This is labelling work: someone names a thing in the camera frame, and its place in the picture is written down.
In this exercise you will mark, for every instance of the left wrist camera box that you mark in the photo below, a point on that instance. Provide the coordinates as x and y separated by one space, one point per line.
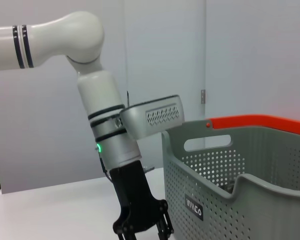
152 117

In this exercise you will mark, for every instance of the grey perforated plastic storage basket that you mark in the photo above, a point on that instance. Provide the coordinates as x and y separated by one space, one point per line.
240 200

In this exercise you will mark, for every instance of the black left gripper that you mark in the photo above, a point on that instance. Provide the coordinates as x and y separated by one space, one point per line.
132 190

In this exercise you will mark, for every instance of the silver door hinge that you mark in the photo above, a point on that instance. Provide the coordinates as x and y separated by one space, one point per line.
203 96

